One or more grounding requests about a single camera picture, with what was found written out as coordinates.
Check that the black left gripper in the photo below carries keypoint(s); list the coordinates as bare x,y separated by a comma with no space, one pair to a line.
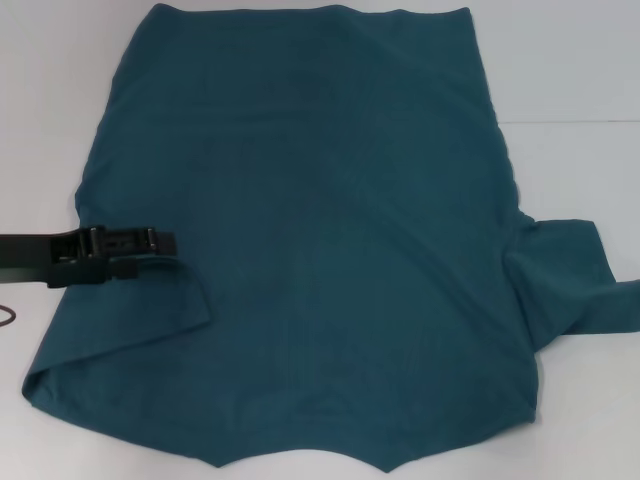
27,257

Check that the teal blue t-shirt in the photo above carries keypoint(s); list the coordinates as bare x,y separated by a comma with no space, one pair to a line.
325,225

